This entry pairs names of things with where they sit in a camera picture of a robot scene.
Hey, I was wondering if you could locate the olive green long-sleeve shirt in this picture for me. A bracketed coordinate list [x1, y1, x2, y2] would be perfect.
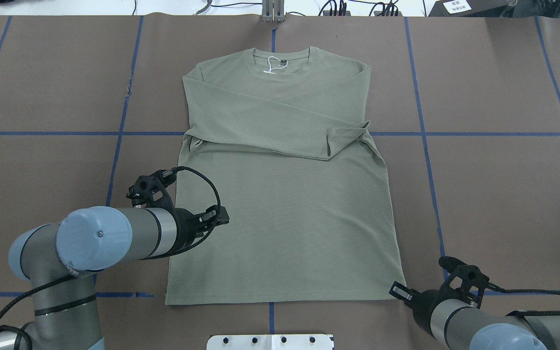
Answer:
[165, 47, 406, 305]

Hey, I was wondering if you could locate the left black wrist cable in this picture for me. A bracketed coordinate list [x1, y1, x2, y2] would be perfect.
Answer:
[0, 166, 222, 350]

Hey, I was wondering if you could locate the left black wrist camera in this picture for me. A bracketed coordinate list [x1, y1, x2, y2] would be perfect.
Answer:
[126, 169, 177, 210]

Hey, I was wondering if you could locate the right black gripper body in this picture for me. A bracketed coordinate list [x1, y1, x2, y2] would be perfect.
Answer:
[404, 289, 448, 336]

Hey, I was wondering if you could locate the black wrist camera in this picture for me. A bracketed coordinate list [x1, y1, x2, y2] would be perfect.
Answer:
[126, 169, 177, 210]
[438, 256, 489, 309]

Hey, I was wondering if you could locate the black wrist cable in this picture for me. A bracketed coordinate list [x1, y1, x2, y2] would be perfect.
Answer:
[0, 166, 222, 350]
[484, 284, 560, 321]

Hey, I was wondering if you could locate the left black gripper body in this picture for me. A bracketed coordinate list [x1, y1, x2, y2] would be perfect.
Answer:
[173, 207, 222, 251]

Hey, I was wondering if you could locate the white garment tag loop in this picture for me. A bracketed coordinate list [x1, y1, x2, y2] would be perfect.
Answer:
[263, 56, 288, 74]

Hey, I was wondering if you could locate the white pedestal base plate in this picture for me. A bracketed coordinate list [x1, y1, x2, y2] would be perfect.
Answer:
[206, 333, 335, 350]

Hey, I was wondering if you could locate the aluminium frame post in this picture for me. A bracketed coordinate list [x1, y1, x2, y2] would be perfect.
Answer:
[261, 0, 286, 23]

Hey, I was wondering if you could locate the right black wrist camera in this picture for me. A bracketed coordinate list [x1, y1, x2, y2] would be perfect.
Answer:
[438, 256, 489, 309]

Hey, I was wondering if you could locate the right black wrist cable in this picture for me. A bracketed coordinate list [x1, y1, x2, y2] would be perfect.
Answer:
[484, 284, 560, 321]

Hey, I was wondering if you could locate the black equipment case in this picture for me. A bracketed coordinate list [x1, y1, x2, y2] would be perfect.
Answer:
[427, 0, 518, 18]

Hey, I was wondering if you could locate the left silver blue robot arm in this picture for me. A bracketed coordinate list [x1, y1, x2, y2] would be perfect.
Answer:
[0, 206, 229, 350]

